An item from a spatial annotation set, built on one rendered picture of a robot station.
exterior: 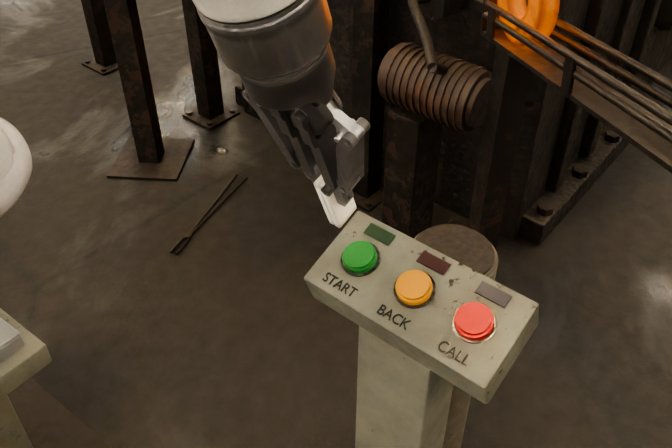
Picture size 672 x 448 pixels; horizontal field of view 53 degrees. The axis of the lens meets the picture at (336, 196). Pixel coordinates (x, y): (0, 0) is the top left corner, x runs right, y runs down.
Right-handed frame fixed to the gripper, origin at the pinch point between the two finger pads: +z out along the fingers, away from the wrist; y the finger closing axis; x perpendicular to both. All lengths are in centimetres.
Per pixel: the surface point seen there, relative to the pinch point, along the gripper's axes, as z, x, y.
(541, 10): 20, -53, 6
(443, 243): 25.7, -12.7, -1.7
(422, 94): 42, -47, 27
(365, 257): 11.5, -0.1, -1.0
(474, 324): 11.5, 0.4, -15.4
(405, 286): 11.5, 0.5, -6.9
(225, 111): 94, -51, 113
